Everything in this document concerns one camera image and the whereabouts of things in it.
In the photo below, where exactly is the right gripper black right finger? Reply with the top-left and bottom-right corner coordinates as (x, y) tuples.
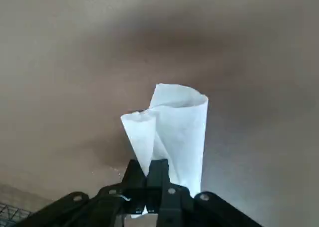
(146, 159), (262, 227)

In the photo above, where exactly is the white tissue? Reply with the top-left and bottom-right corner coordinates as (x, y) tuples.
(120, 83), (209, 192)

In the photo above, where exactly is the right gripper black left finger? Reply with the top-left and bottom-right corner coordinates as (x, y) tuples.
(14, 159), (150, 227)

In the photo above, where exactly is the black wire rack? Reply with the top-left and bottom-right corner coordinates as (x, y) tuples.
(0, 201), (32, 223)

